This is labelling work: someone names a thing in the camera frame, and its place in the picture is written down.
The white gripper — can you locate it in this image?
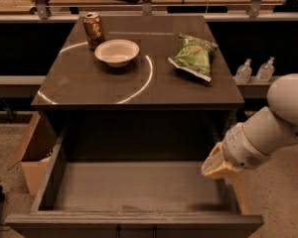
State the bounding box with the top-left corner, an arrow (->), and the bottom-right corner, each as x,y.
201,123 -> 270,179

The grey top drawer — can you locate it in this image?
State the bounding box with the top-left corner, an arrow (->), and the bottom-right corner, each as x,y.
6,112 -> 263,238

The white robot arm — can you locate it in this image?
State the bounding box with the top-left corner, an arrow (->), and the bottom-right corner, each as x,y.
202,73 -> 298,179

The grey drawer cabinet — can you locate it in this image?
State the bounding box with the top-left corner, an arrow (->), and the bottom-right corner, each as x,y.
32,16 -> 243,162

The left clear sanitizer bottle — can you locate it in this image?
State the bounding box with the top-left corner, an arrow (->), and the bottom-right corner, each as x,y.
235,59 -> 252,84

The clear sanitizer bottle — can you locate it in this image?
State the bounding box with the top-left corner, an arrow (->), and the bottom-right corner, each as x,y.
235,59 -> 252,84
256,57 -> 275,82

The right clear sanitizer bottle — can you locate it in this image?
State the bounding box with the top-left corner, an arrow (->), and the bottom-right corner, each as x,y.
256,57 -> 275,82

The green chip bag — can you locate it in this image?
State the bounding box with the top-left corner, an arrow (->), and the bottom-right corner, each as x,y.
168,33 -> 219,82

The white bowl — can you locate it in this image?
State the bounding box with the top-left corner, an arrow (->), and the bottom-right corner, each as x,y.
94,40 -> 140,67

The brown soda can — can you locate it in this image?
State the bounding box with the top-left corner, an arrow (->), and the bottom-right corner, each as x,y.
83,12 -> 105,51

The cardboard box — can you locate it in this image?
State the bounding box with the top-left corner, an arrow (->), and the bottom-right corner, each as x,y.
8,112 -> 57,195

